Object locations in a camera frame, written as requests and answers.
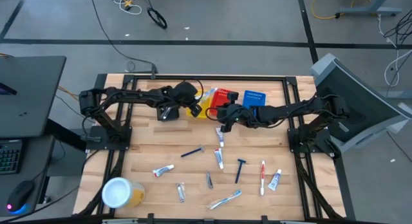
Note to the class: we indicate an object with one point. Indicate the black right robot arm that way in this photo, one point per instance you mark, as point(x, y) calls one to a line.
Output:
point(289, 111)

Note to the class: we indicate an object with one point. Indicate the blue plastic basket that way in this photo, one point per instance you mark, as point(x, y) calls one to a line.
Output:
point(254, 98)

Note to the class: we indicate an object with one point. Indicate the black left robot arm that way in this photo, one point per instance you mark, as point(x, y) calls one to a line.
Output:
point(135, 97)

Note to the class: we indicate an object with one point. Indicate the red white toothbrush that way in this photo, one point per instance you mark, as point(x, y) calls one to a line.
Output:
point(262, 177)

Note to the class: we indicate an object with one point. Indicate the dark device purple screen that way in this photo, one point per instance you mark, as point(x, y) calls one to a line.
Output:
point(6, 89)

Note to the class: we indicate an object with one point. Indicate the black backlit keyboard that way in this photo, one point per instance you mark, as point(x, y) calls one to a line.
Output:
point(9, 156)

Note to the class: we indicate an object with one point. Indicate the white red-blue toothpaste tube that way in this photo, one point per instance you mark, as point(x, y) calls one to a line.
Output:
point(163, 170)
point(220, 137)
point(219, 158)

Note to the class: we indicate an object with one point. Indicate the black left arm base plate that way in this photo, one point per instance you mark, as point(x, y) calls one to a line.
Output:
point(124, 143)

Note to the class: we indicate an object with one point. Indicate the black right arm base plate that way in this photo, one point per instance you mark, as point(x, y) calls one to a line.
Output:
point(294, 146)

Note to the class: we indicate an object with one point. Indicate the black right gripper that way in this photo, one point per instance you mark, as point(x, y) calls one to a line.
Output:
point(239, 114)

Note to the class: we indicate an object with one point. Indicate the blue white toothbrush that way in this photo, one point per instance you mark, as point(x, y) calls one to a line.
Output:
point(224, 199)
point(208, 94)

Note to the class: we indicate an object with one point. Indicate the black plastic basket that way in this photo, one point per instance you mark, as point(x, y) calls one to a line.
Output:
point(161, 117)

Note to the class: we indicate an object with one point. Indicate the grey desk foot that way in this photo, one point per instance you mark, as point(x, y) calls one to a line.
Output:
point(370, 10)

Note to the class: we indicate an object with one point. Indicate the white blue toothpaste tube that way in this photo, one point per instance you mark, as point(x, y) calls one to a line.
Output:
point(274, 180)

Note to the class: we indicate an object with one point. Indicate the dark blue razor grey head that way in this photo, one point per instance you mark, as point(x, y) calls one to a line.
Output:
point(192, 151)

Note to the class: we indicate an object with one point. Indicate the small grey tube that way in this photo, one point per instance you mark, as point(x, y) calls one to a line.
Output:
point(181, 192)

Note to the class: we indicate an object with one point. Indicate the black computer mouse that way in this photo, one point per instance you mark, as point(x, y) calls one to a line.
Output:
point(21, 195)

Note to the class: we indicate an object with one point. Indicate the grey tilted monitor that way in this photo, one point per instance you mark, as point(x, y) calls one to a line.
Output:
point(360, 101)

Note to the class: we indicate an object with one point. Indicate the silver nail clipper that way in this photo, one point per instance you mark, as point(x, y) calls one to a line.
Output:
point(166, 114)

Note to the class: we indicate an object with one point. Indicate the red plastic basket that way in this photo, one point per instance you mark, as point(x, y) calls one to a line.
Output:
point(220, 97)

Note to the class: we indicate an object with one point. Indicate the dark grey nail clipper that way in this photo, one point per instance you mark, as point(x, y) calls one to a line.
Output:
point(209, 180)

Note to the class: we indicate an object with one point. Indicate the yellow plastic basket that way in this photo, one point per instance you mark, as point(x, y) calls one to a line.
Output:
point(203, 113)

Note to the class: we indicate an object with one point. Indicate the black aluminium table frame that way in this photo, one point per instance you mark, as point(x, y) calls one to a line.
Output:
point(209, 78)

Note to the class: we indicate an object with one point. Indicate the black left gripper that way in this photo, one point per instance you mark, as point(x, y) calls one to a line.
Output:
point(185, 93)

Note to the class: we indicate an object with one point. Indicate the white canister yellow label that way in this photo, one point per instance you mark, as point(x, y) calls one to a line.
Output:
point(119, 192)

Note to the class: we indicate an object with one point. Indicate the grey desk surface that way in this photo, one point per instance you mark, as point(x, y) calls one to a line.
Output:
point(35, 159)

